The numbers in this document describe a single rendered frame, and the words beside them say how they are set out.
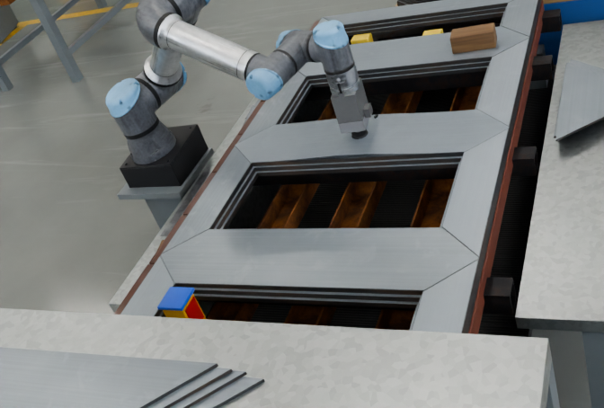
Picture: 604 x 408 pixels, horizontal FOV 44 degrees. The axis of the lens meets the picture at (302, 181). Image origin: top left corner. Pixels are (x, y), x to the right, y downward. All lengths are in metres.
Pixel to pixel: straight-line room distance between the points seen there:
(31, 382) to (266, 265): 0.57
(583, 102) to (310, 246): 0.79
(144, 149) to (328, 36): 0.83
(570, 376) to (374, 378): 1.37
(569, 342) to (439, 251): 1.01
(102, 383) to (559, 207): 1.02
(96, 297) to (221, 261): 1.68
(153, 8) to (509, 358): 1.29
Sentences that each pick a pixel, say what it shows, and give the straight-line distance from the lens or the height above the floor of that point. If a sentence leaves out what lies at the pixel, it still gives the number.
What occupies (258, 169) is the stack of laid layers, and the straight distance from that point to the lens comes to 1.97.
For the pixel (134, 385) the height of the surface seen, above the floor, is 1.07.
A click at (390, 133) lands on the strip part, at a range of 1.89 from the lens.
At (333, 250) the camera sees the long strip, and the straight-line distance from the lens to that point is 1.58.
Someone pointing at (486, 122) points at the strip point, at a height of 0.85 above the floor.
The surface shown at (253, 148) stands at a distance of 2.03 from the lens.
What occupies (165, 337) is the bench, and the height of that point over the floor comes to 1.05.
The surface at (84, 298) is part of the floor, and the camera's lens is 3.34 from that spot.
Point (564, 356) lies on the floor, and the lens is 2.41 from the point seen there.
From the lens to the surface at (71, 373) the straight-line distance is 1.25.
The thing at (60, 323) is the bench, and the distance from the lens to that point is 1.40.
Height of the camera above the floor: 1.83
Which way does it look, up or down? 33 degrees down
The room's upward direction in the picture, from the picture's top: 20 degrees counter-clockwise
